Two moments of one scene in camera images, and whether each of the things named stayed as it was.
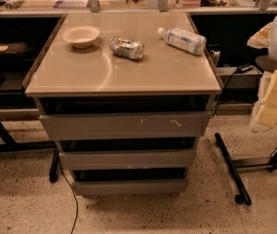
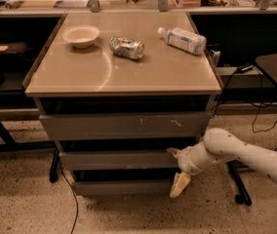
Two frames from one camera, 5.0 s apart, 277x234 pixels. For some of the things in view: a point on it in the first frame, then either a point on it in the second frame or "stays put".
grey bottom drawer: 172,186 stays put
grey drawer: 126,159 stays put
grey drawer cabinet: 127,97 stays put
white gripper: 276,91 → 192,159
